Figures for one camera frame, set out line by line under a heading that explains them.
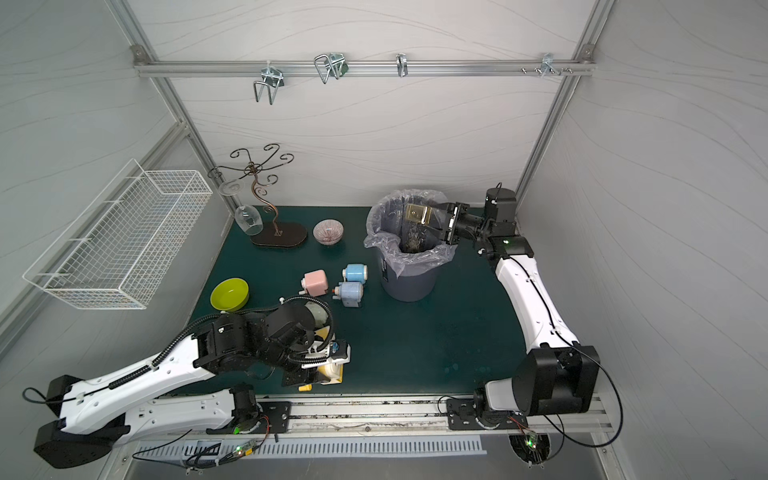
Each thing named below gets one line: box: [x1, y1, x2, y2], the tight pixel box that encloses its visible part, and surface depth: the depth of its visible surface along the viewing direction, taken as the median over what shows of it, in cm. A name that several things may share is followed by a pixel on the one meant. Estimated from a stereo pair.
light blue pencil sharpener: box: [342, 263, 368, 282], surface depth 95 cm
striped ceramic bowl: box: [313, 219, 344, 246], surface depth 113 cm
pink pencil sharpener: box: [298, 269, 328, 297], surface depth 94 cm
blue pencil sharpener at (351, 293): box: [332, 282, 364, 308], surface depth 90 cm
